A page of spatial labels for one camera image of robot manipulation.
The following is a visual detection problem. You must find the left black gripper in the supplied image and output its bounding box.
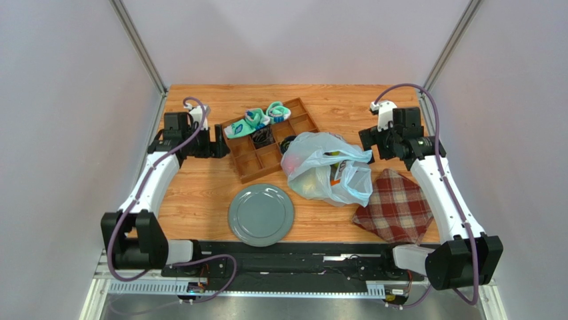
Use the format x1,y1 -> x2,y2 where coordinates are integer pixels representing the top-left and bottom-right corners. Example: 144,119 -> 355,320
183,125 -> 231,159

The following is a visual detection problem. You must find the light blue plastic bag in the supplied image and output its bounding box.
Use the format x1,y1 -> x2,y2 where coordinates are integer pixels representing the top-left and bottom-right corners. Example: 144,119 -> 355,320
281,132 -> 373,207

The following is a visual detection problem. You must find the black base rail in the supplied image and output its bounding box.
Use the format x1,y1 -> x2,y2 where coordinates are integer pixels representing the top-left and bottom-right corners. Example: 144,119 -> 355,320
161,241 -> 424,293

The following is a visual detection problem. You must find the wooden compartment tray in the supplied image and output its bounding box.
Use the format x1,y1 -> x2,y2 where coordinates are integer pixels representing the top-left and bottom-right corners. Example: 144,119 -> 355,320
223,97 -> 319,183

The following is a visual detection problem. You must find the teal white sock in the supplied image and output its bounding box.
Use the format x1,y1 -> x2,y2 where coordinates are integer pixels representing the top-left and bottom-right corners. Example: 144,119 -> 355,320
223,108 -> 271,139

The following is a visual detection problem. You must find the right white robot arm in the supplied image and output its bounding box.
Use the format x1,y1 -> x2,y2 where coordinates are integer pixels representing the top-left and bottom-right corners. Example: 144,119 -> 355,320
359,101 -> 503,290

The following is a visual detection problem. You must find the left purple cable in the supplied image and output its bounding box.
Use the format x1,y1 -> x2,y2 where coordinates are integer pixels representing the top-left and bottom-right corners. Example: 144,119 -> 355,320
106,96 -> 238,305

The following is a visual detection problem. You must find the black patterned rolled sock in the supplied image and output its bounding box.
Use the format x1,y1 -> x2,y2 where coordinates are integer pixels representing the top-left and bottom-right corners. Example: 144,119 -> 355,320
251,125 -> 275,149

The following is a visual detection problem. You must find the teal blue sock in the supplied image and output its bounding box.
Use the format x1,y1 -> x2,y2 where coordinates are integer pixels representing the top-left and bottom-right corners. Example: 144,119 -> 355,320
266,101 -> 291,125

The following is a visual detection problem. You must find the grey round plate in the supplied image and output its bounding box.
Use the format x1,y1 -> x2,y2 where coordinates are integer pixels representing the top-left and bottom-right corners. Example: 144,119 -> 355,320
228,183 -> 295,247

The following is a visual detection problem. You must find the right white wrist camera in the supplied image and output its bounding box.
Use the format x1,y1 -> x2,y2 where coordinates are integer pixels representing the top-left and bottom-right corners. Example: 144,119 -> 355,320
369,100 -> 397,131

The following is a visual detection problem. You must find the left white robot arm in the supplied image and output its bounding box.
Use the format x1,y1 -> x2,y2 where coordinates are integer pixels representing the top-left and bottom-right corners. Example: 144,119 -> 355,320
101,107 -> 229,270

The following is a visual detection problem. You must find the red plaid cloth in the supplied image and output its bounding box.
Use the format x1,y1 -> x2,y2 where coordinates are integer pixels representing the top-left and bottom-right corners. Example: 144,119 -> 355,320
351,169 -> 434,245

